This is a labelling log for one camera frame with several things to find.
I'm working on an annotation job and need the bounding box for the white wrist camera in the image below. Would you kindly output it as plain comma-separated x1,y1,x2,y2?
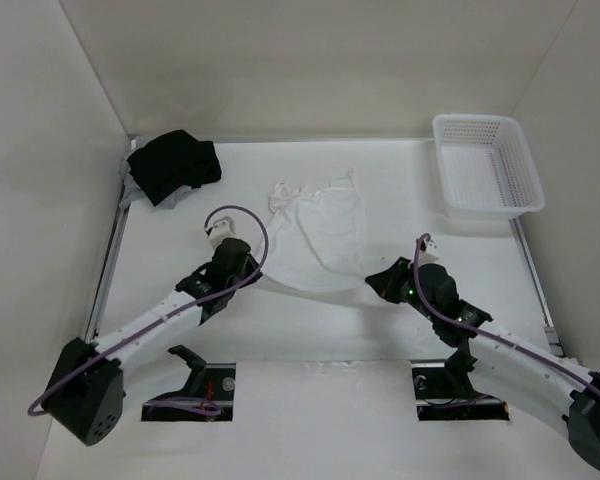
418,238,439,264
205,216,235,249

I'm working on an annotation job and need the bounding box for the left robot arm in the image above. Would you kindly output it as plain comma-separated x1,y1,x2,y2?
41,238,261,446

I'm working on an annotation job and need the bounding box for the black folded tank top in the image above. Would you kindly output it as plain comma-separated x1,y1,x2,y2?
128,130,222,207

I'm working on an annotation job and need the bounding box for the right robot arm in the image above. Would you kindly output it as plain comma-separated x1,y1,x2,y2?
365,258,600,472

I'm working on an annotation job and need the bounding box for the white plastic basket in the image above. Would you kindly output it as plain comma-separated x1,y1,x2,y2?
432,114,546,221

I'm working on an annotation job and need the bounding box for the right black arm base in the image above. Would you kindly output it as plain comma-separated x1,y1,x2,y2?
411,354,510,422

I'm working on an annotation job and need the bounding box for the white tank top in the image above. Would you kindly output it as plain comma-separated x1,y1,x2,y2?
259,171,367,293

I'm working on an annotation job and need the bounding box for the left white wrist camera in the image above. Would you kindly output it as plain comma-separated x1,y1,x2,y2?
205,216,235,249

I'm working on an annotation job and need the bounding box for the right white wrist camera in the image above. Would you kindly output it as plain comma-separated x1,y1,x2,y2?
418,238,439,264

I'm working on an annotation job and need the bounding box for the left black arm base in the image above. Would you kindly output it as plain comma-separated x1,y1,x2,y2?
141,345,237,423

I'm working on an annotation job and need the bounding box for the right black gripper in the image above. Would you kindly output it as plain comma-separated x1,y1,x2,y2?
365,256,438,322

